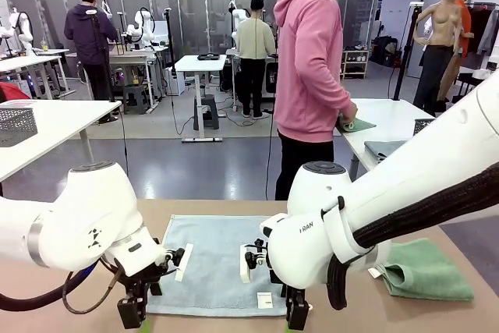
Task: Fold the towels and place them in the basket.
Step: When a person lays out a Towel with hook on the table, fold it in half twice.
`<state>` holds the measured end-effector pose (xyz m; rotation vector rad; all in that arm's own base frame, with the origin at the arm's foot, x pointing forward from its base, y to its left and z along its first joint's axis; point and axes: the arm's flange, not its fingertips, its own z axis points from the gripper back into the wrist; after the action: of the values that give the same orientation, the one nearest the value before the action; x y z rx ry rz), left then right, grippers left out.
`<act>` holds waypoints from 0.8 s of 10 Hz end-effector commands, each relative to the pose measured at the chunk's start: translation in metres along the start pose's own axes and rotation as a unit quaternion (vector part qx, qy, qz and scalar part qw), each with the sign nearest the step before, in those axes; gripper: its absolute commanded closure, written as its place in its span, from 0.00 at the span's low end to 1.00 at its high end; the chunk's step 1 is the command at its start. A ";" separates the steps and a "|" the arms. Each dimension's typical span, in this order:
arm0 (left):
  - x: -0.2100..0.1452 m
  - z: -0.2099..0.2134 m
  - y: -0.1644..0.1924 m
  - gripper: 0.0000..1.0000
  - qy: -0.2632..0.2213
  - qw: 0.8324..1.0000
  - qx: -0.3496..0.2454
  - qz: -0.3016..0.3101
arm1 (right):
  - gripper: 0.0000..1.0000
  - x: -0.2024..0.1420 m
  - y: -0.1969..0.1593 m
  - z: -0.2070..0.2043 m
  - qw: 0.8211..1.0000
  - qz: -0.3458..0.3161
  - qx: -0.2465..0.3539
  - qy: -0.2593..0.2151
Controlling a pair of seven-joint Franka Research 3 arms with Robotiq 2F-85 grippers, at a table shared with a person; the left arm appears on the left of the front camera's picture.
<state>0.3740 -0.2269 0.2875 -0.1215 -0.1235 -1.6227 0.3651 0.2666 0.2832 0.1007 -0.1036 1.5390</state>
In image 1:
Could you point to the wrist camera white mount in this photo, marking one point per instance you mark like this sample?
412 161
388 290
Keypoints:
245 266
184 262

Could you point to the clothes rack with dark garments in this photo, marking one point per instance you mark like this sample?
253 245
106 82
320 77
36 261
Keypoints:
485 29

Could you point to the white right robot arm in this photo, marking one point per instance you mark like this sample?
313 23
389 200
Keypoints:
409 192

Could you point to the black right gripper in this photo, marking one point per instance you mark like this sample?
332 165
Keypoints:
296 295

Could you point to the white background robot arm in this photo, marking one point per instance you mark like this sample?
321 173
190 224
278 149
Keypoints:
238 27
21 29
142 27

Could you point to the white computer case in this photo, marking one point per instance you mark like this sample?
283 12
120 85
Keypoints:
175 80

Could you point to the white shoe shelf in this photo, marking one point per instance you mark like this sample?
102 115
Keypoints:
352 64

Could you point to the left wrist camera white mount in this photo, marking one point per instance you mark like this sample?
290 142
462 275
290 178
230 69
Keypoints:
184 262

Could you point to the yellow drink cup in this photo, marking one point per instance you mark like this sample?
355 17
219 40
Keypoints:
44 46

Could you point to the white lab workbench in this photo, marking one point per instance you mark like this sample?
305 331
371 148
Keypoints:
132 60

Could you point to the black item on desk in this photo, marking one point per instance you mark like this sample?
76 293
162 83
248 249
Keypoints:
210 57

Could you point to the person in beige sweater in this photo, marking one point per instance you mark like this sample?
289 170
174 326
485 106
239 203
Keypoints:
253 40

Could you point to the red fabric item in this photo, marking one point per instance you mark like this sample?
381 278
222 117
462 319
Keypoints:
13 91

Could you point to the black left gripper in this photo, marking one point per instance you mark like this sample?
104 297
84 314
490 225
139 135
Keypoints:
136 281

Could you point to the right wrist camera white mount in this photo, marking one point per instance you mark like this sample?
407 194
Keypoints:
245 266

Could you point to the black light stand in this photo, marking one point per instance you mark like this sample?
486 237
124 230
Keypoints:
169 44

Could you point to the light blue terry towel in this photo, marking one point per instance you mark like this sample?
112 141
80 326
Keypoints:
214 239

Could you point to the pink-sleeved right forearm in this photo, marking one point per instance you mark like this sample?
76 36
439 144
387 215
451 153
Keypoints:
338 97

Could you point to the grey perforated plastic basket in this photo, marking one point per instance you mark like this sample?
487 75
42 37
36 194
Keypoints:
15 126
424 127

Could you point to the beige mannequin with dark skirt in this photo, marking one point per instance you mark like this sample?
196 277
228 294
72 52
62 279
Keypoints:
440 32

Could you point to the green terry towel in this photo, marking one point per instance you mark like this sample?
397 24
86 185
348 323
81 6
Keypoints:
429 270
362 124

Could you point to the person's right hand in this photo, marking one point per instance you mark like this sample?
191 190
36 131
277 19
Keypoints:
349 112

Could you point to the black bags pile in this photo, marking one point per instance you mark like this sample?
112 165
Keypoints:
384 52

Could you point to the black pole with white top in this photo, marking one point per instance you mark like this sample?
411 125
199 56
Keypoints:
405 48

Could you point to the person in pink hoodie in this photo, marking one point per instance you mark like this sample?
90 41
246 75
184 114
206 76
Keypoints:
308 64

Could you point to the small white desk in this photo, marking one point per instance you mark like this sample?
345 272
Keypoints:
200 64

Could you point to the person in purple jacket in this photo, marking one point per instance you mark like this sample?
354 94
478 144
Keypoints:
89 32

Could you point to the grey plastic step stool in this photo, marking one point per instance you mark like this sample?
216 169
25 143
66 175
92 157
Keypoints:
206 112
134 99

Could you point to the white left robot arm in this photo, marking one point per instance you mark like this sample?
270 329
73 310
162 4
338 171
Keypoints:
85 224

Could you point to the black camera tripod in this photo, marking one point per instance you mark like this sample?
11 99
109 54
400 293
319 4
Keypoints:
102 56

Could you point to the mannequin with orange shirt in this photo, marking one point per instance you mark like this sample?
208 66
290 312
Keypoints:
464 17

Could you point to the long white lab table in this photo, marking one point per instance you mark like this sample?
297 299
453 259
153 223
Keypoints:
27 61

